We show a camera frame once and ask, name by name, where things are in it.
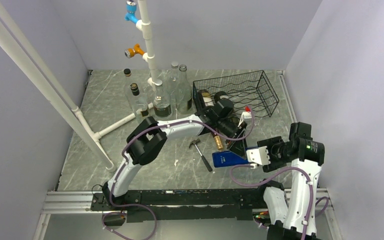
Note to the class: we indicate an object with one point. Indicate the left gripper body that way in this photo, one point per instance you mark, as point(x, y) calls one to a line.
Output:
point(228, 129)

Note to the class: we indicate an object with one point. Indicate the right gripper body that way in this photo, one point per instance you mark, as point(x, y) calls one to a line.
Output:
point(277, 151)

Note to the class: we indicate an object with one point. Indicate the blue label clear bottle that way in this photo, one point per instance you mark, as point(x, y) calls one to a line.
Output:
point(227, 158)

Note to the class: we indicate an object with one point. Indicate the clear frosted wine bottle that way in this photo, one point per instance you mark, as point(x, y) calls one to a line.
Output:
point(183, 91)

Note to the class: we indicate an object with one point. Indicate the clear bottle dark label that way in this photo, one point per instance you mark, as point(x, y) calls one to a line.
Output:
point(162, 101)

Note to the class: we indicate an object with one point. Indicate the round clear glass bottle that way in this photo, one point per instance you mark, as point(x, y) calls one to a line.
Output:
point(173, 74)

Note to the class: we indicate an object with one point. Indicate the clear bottle white label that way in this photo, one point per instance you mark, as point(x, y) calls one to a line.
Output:
point(127, 82)

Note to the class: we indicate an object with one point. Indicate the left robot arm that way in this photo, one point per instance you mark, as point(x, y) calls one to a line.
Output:
point(147, 140)

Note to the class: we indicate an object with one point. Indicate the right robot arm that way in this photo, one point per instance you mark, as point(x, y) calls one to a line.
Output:
point(295, 219)

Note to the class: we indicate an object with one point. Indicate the green wine bottle silver cap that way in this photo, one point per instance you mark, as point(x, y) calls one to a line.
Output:
point(220, 95)

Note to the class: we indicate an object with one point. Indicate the red wine bottle gold cap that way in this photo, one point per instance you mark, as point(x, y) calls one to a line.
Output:
point(206, 101)

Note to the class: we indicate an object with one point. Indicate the small grey hammer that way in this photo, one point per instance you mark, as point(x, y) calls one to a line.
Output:
point(194, 143)

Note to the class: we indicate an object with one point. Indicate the orange pipe nozzle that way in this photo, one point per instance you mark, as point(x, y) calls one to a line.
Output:
point(136, 50)

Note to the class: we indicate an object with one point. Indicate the blue pipe nozzle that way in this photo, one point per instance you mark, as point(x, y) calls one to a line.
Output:
point(131, 8)

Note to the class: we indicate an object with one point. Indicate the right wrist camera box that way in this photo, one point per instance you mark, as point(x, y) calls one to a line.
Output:
point(258, 156)

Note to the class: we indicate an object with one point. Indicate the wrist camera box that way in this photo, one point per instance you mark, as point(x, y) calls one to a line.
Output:
point(258, 156)
point(246, 114)

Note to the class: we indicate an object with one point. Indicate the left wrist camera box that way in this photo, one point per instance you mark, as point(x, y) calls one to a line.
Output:
point(246, 114)

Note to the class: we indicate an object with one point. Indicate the black wire wine rack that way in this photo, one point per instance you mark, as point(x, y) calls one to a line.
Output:
point(250, 89)

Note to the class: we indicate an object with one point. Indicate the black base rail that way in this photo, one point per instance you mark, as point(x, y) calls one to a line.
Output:
point(192, 204)

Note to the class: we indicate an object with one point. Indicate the white pvc pipe frame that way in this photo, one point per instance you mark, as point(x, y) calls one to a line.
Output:
point(17, 46)

